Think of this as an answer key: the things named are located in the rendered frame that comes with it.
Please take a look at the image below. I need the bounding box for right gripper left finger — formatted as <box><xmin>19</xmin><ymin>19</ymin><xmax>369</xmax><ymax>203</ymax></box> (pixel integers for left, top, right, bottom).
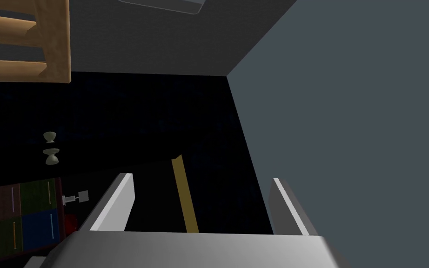
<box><xmin>79</xmin><ymin>173</ymin><xmax>136</xmax><ymax>232</ymax></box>

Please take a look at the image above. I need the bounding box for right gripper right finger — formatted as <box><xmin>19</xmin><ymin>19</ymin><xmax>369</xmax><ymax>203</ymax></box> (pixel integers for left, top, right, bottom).
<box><xmin>268</xmin><ymin>178</ymin><xmax>318</xmax><ymax>236</ymax></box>

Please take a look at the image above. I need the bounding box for yellow upright bar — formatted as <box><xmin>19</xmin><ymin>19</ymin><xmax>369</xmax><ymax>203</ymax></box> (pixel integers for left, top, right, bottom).
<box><xmin>171</xmin><ymin>154</ymin><xmax>200</xmax><ymax>234</ymax></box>

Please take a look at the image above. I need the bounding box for dark cabinet with coloured drawers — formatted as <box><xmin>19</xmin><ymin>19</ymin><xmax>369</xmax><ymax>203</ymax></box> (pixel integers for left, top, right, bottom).
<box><xmin>0</xmin><ymin>178</ymin><xmax>66</xmax><ymax>266</ymax></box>

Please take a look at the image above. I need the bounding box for wooden ladder-back chair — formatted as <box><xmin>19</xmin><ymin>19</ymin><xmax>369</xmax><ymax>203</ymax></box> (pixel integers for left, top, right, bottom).
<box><xmin>0</xmin><ymin>0</ymin><xmax>72</xmax><ymax>84</ymax></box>

